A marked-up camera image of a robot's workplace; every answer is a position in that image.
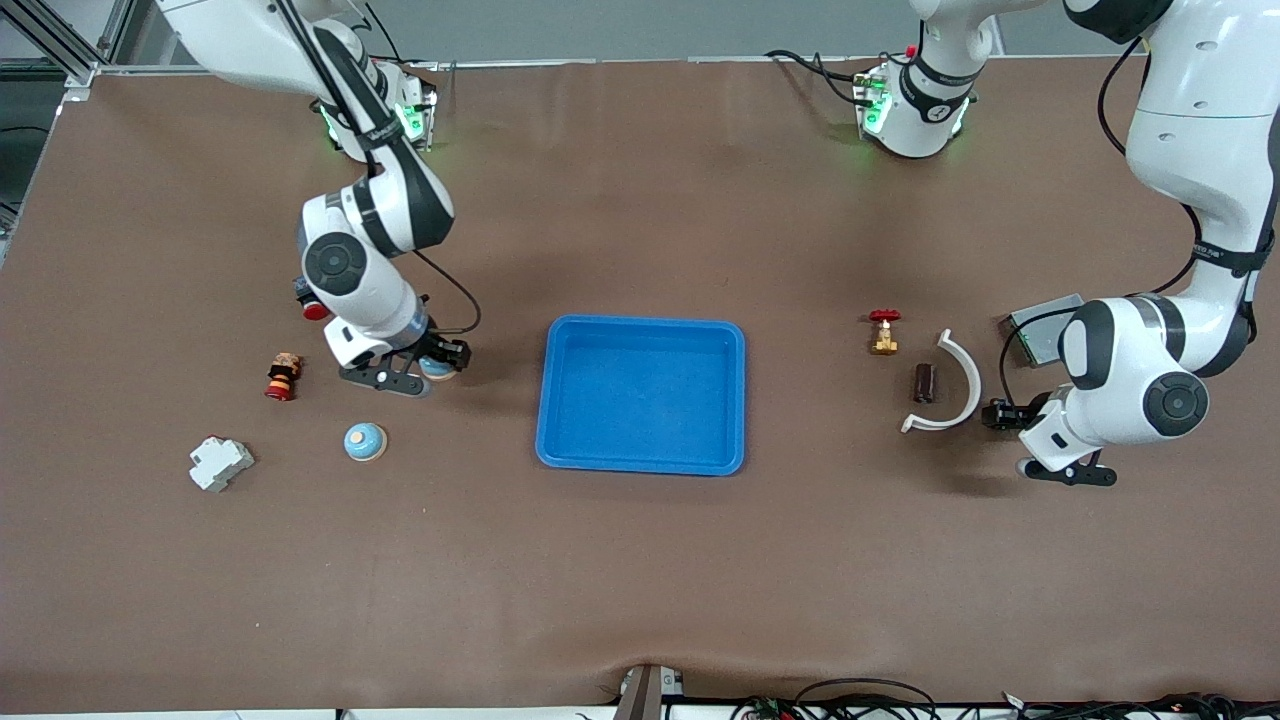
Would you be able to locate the white curved plastic bracket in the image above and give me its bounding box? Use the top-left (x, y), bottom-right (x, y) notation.
top-left (900, 329), bottom-right (983, 434)

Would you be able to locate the red black push button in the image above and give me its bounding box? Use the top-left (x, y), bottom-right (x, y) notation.
top-left (292, 278), bottom-right (333, 323)

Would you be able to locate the black base cable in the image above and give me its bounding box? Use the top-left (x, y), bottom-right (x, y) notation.
top-left (765, 48), bottom-right (863, 106)
top-left (363, 3), bottom-right (406, 66)

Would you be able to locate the aluminium frame profile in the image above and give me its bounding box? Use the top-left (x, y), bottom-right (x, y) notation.
top-left (0, 0), bottom-right (136, 104)

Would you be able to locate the red yellow stacked push button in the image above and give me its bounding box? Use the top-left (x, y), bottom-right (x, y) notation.
top-left (264, 352), bottom-right (303, 402)

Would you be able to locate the brown table cover mat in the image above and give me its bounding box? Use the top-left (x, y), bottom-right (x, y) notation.
top-left (0, 55), bottom-right (1280, 713)

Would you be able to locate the black looped cable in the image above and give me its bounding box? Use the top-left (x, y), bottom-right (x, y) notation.
top-left (795, 678), bottom-right (941, 720)

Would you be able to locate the blue plastic tray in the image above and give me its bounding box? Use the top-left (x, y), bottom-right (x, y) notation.
top-left (535, 315), bottom-right (747, 477)

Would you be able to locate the white circuit breaker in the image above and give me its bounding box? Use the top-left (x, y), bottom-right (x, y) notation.
top-left (188, 436), bottom-right (256, 493)

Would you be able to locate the dark wire bundle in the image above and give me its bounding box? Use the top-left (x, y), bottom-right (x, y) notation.
top-left (1000, 690), bottom-right (1280, 720)

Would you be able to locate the grey metal power supply box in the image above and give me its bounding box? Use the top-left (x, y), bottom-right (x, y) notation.
top-left (1003, 293), bottom-right (1087, 367)

